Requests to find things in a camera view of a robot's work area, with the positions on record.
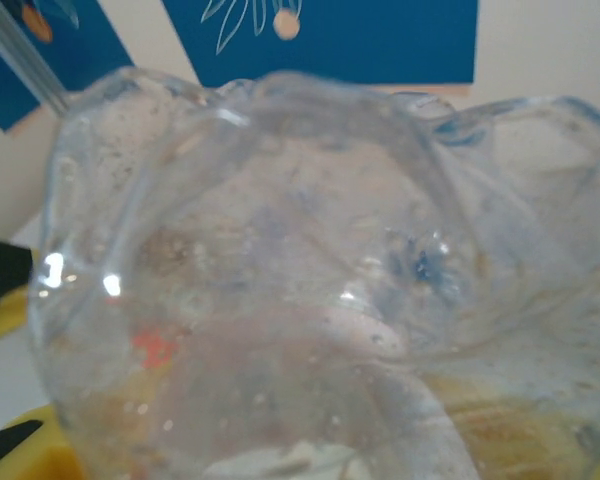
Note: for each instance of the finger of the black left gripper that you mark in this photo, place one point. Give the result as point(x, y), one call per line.
point(5, 272)

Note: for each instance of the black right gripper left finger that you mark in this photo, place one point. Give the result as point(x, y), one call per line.
point(25, 460)

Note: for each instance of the large clear bottle green cap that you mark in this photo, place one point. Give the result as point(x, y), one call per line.
point(280, 225)

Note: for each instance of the aluminium frame post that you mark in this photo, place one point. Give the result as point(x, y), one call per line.
point(25, 60)

